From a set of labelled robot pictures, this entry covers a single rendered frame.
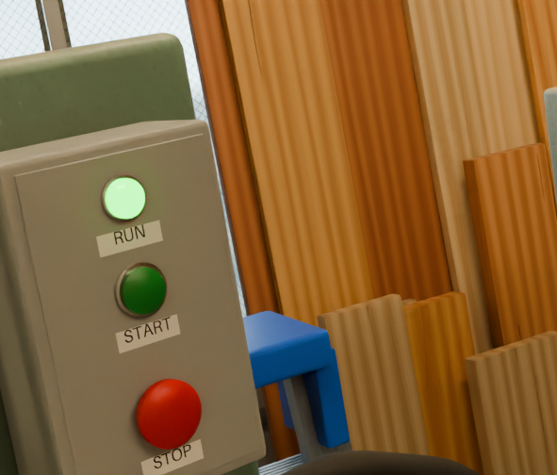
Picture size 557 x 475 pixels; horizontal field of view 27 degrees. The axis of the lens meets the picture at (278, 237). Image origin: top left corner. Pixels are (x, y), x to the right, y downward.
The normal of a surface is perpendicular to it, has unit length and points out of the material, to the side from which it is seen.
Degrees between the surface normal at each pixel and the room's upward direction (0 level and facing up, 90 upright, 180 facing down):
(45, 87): 90
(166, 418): 90
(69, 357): 90
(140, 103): 90
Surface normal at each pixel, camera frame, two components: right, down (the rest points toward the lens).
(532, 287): 0.42, 0.05
